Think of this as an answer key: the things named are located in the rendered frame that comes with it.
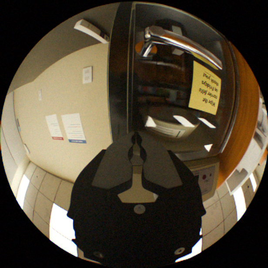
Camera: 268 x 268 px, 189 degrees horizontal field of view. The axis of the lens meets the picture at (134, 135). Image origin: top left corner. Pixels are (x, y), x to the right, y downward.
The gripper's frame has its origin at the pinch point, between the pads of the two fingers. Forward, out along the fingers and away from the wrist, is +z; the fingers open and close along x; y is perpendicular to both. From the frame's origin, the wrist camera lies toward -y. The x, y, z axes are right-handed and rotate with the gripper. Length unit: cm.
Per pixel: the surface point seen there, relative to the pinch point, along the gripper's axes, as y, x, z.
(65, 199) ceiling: 133, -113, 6
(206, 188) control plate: 15.4, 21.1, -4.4
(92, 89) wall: -4, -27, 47
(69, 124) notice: 20, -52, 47
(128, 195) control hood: 13.9, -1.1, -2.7
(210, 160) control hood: 10.1, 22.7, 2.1
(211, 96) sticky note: -6.5, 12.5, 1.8
